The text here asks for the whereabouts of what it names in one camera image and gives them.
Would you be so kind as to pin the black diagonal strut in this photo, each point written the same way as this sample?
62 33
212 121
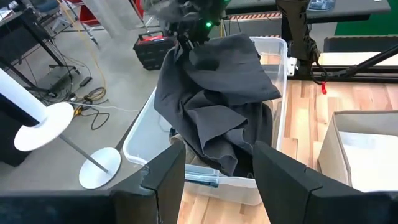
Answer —
367 62

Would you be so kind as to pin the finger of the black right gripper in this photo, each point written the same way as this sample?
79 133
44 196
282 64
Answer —
186 43

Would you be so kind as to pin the black frame rail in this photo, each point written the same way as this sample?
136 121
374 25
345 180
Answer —
357 74

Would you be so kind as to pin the clear plastic storage bin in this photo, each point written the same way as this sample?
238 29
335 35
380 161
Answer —
149 137

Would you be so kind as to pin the red cabinet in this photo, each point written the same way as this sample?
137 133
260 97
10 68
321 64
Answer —
88 14

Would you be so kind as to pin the grey rod stand small disc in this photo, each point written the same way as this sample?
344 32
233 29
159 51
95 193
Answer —
99 169

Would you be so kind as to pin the white pole stand large disc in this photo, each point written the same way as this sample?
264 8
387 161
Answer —
43 124

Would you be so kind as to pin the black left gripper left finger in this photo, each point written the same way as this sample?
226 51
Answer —
164 180

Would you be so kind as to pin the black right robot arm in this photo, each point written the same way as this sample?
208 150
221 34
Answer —
297 31

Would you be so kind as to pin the black table with hazard tape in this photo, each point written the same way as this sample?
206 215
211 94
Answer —
357 7

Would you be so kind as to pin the clear plastic container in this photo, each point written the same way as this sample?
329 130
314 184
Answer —
321 4

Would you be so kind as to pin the black power adapter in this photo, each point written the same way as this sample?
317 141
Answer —
85 81

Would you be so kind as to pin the black and red tool case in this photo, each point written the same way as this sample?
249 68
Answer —
152 49

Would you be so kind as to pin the black desk frame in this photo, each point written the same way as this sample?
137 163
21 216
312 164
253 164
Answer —
34 40

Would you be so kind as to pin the dark grey garment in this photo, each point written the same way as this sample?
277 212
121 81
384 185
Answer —
217 102

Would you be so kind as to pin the beige garment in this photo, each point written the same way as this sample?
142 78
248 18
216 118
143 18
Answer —
182 147

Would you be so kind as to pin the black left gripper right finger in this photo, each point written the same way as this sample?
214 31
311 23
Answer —
286 186

